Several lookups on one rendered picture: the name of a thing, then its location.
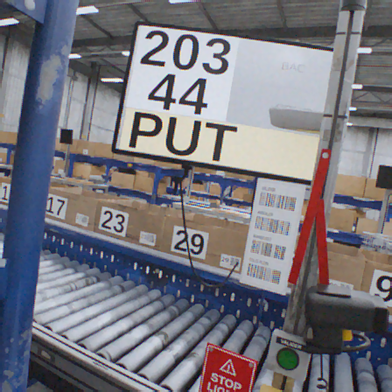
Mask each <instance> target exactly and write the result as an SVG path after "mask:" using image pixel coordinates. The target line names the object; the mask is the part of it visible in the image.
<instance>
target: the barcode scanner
mask: <svg viewBox="0 0 392 392"><path fill-rule="evenodd" d="M304 316H305V318H306V319H307V322H309V323H310V324H311V331H312V337H313V343H312V342H310V341H306V345H305V351H306V352H307V353H308V354H323V355H325V354H336V355H340V354H342V351H343V350H342V347H343V346H344V340H351V339H352V331H353V332H356V331H357V332H362V333H371V332H372V333H375V334H378V335H386V332H387V330H388V328H389V310H388V308H387V306H386V305H385V303H384V301H383V299H382V297H380V296H379V297H377V296H372V295H370V294H369V293H367V292H365V291H362V290H358V291H356V290H350V289H349V287H346V286H339V285H328V284H322V283H318V286H312V287H310V288H309V289H308V290H307V292H306V295H305V297H304Z"/></svg>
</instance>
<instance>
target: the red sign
mask: <svg viewBox="0 0 392 392"><path fill-rule="evenodd" d="M256 366H257V360H254V359H251V358H249V357H247V356H242V355H240V354H238V353H235V352H233V351H230V350H228V349H226V348H224V347H219V346H216V345H213V344H211V343H209V342H207V347H206V356H205V360H204V365H203V370H202V375H201V380H200V385H199V392H252V388H253V384H254V379H255V374H256Z"/></svg>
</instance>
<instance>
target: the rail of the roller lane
mask: <svg viewBox="0 0 392 392"><path fill-rule="evenodd" d="M31 336H32V337H31V348H30V359H33V360H34V361H36V362H37V363H39V364H40V365H42V366H44V367H45V368H47V369H49V370H50V371H52V372H54V373H55V374H56V375H58V376H59V377H61V378H63V379H64V380H66V381H68V382H71V383H73V384H74V385H75V386H77V387H78V388H80V389H82V390H84V391H86V392H170V391H168V390H166V389H165V388H162V387H159V386H157V385H155V384H154V383H152V382H150V381H147V380H145V379H144V378H143V377H141V376H139V375H137V374H132V373H131V372H129V371H127V370H125V369H123V368H121V367H119V366H117V365H116V364H114V363H112V362H110V361H108V360H105V359H103V358H102V357H101V356H99V355H96V354H93V353H90V352H89V351H87V350H85V349H83V348H81V347H80V346H78V345H76V344H74V343H73V342H71V341H69V340H67V339H65V338H63V337H61V336H59V335H58V334H56V333H54V332H51V331H50V330H48V329H46V328H44V327H43V326H41V325H38V324H37V323H35V322H33V326H32V331H31Z"/></svg>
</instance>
